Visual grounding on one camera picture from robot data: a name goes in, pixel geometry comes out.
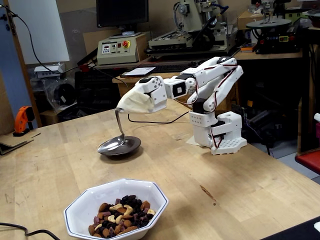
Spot black cable to robot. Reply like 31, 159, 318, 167
89, 65, 190, 125

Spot nut and raisin mix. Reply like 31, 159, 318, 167
88, 194, 156, 238

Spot clear plastic bag black item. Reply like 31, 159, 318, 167
42, 77, 78, 111

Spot wooden workbench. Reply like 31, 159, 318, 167
234, 48, 305, 61

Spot black computer monitor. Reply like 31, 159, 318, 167
96, 0, 150, 38

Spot beige control box red button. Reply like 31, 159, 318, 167
96, 31, 148, 66

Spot wooden post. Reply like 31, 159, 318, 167
3, 0, 43, 128

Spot brown plate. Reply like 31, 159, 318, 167
98, 136, 142, 158

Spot black plastic crate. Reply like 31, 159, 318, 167
74, 71, 121, 108

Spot beige milling machine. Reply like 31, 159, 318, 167
146, 0, 241, 60

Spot white board panel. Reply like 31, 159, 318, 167
8, 0, 71, 65

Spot green controller board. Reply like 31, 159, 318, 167
231, 103, 248, 125

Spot thick black cable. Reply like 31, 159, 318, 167
0, 221, 61, 240

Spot bent metal spoon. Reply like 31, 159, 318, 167
96, 107, 126, 154

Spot orange and black tool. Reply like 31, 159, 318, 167
12, 105, 36, 137

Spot black scroll saw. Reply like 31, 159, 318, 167
246, 18, 302, 55

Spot wooden desk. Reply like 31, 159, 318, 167
112, 64, 238, 111

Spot tablet with white screen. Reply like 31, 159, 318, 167
120, 66, 157, 78

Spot large black box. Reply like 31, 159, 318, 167
261, 216, 320, 240

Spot black keyboard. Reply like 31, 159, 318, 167
149, 63, 198, 74

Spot flat cardboard pieces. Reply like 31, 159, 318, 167
0, 132, 41, 156

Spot red padded chair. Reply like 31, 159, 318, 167
294, 149, 320, 176

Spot white octagonal bowl blue rim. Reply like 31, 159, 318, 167
63, 178, 170, 240

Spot thin black hanging cable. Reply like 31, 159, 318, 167
0, 3, 87, 75

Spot white power strip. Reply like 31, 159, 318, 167
33, 63, 66, 79

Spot brown cardboard box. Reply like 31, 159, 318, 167
236, 9, 266, 31

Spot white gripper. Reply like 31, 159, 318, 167
116, 76, 168, 115

